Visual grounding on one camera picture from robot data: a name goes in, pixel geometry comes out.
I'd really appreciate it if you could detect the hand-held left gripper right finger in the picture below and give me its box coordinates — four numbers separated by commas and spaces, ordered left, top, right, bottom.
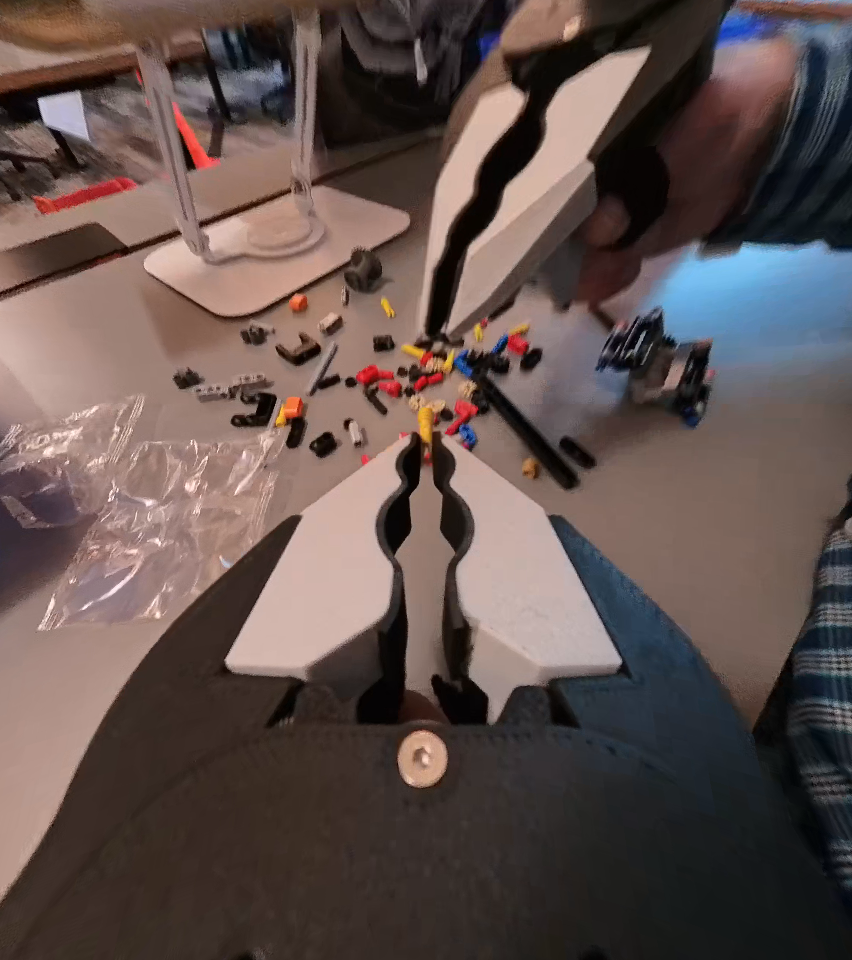
432, 433, 623, 706

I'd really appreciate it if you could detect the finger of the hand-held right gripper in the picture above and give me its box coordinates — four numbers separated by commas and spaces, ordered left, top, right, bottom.
441, 45, 653, 337
417, 78, 547, 339

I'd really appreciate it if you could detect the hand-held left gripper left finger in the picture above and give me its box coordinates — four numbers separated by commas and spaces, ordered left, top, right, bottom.
225, 433, 427, 702

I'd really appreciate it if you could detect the pile of lego pieces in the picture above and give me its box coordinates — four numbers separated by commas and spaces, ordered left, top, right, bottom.
173, 294, 598, 492

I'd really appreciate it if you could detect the person's right forearm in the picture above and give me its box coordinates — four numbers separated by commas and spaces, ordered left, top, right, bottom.
699, 21, 852, 258

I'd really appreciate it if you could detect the black lego gear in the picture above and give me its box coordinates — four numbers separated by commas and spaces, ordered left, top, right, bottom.
343, 249, 384, 294

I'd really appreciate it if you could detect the long black lego beam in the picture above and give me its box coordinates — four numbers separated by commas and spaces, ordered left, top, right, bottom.
471, 367, 583, 492

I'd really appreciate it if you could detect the partly built lego engine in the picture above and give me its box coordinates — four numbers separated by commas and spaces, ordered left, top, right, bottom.
597, 307, 715, 429

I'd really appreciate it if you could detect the person's right hand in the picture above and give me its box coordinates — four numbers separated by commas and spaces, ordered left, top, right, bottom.
576, 37, 799, 303

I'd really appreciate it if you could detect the clear plastic bag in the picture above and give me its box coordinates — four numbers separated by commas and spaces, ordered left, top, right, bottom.
0, 395, 146, 531
37, 437, 286, 633

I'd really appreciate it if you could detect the white stand with clear legs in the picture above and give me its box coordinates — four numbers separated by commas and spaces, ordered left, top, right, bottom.
133, 7, 412, 318

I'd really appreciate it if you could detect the orange plastic bar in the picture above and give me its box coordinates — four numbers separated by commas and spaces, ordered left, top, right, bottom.
31, 177, 139, 217
136, 67, 221, 173

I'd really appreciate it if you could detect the white paper sheet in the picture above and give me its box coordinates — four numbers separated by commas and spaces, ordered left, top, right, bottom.
36, 90, 91, 144

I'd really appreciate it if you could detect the wooden table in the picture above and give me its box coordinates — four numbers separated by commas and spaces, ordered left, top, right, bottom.
0, 30, 209, 108

